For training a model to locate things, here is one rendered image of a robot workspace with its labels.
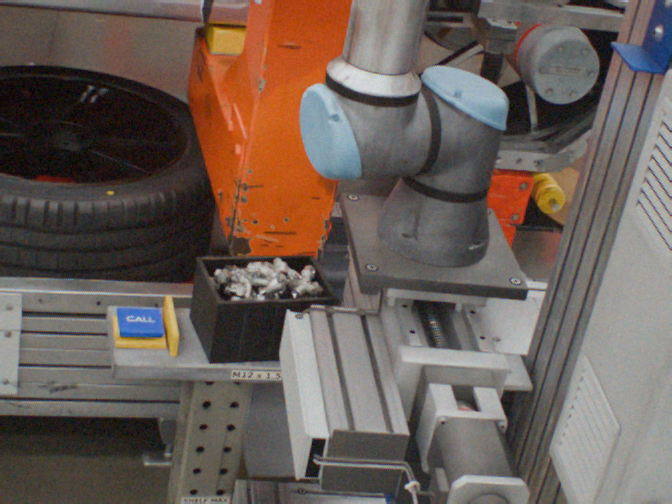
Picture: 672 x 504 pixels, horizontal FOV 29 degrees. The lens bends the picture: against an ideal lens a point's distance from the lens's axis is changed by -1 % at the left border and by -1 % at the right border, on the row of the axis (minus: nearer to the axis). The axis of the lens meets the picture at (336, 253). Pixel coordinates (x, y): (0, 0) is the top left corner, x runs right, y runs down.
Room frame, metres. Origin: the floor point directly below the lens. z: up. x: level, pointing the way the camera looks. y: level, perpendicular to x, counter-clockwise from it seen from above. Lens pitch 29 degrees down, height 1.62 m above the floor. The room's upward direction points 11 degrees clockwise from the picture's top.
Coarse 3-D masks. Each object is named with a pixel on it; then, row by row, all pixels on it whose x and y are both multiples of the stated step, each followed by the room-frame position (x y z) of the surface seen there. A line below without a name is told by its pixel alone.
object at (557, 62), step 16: (528, 32) 2.31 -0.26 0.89; (544, 32) 2.29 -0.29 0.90; (560, 32) 2.28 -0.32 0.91; (576, 32) 2.31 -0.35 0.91; (512, 48) 2.33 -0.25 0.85; (528, 48) 2.28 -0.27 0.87; (544, 48) 2.25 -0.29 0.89; (560, 48) 2.25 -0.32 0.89; (576, 48) 2.26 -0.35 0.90; (592, 48) 2.27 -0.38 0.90; (512, 64) 2.34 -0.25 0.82; (528, 64) 2.26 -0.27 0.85; (544, 64) 2.24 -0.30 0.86; (560, 64) 2.25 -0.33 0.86; (576, 64) 2.26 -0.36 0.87; (592, 64) 2.27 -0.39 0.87; (528, 80) 2.27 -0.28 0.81; (544, 80) 2.24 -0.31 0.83; (560, 80) 2.25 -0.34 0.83; (576, 80) 2.26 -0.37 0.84; (592, 80) 2.27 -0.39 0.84; (544, 96) 2.25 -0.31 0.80; (560, 96) 2.26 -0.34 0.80; (576, 96) 2.27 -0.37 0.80
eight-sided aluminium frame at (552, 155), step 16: (416, 64) 2.32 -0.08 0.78; (592, 112) 2.49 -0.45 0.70; (576, 128) 2.48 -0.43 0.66; (592, 128) 2.44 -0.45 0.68; (512, 144) 2.44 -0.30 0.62; (528, 144) 2.45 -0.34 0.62; (544, 144) 2.46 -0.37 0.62; (560, 144) 2.46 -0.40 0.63; (576, 144) 2.43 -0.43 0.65; (496, 160) 2.40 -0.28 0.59; (512, 160) 2.40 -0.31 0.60; (528, 160) 2.41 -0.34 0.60; (544, 160) 2.41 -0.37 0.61; (560, 160) 2.42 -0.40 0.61
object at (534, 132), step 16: (592, 0) 2.75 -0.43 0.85; (448, 16) 2.45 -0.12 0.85; (464, 16) 2.46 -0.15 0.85; (592, 32) 2.70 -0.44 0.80; (608, 32) 2.64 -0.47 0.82; (464, 48) 2.48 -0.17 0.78; (480, 48) 2.47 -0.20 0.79; (608, 48) 2.62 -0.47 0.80; (448, 64) 2.45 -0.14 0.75; (608, 64) 2.58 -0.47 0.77; (512, 96) 2.67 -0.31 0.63; (528, 96) 2.51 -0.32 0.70; (592, 96) 2.54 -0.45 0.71; (512, 112) 2.59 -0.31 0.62; (528, 112) 2.52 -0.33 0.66; (544, 112) 2.57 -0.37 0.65; (560, 112) 2.55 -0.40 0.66; (576, 112) 2.53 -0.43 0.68; (512, 128) 2.52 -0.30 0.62; (528, 128) 2.52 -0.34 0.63; (544, 128) 2.51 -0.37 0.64; (560, 128) 2.51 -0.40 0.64
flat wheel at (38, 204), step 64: (0, 128) 2.51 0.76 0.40; (64, 128) 2.42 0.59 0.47; (128, 128) 2.48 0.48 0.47; (192, 128) 2.46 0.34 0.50; (0, 192) 2.03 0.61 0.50; (64, 192) 2.08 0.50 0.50; (128, 192) 2.13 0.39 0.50; (192, 192) 2.21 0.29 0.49; (0, 256) 2.02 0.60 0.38; (64, 256) 2.04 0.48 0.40; (128, 256) 2.09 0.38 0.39; (192, 256) 2.24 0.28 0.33
